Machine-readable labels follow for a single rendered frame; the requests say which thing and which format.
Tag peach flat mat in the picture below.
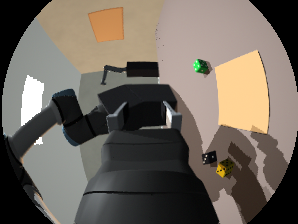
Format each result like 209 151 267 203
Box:
215 50 269 134

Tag yellow die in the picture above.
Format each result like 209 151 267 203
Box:
216 159 234 178

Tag green die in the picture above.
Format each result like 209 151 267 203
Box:
193 59 208 74

